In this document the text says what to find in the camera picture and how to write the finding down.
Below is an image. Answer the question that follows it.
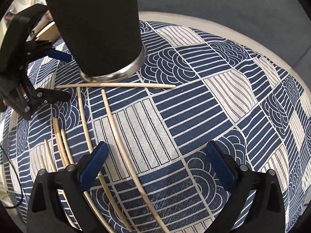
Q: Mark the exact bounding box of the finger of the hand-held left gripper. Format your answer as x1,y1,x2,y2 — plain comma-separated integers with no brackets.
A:
24,40,73,63
32,89,71,105

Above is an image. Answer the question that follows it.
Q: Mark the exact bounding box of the light wooden board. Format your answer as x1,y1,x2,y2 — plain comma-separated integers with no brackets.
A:
35,21,61,42

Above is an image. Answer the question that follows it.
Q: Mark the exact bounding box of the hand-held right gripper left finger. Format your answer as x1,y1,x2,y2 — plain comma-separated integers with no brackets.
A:
26,141,109,233

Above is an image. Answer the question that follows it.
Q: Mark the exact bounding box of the thin black cable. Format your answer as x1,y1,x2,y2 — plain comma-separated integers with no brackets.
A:
0,144,23,209

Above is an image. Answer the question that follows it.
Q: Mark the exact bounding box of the black cylindrical utensil holder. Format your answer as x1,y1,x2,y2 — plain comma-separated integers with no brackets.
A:
42,0,146,83

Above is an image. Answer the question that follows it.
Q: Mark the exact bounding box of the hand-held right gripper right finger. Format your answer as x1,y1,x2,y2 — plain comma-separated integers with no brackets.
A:
206,141,286,233

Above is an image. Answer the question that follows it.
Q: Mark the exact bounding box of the blue white patterned tablecloth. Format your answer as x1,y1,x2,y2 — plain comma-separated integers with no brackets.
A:
0,21,311,233

